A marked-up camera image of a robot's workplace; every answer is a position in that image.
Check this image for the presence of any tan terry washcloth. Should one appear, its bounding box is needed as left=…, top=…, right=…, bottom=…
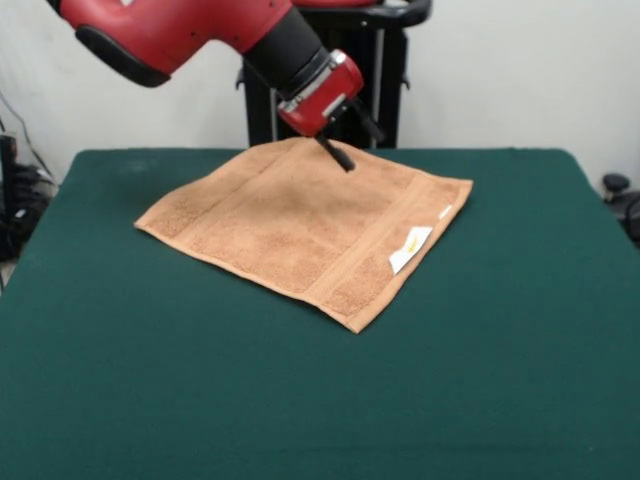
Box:
left=133, top=137, right=475, bottom=335

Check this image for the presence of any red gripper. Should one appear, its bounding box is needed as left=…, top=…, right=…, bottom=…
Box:
left=276, top=48, right=387, bottom=175

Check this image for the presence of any dark green table cloth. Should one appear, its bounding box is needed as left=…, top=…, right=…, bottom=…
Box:
left=0, top=147, right=640, bottom=480

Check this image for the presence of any black office chair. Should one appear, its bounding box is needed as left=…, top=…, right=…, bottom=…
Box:
left=601, top=172, right=640, bottom=251

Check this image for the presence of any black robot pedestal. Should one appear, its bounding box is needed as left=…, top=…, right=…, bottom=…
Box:
left=234, top=0, right=434, bottom=150

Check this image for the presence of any grey wall cable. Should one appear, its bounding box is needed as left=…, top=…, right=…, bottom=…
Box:
left=0, top=92, right=56, bottom=186

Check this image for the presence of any black electrical equipment pile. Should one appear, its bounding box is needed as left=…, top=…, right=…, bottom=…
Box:
left=0, top=132, right=61, bottom=264

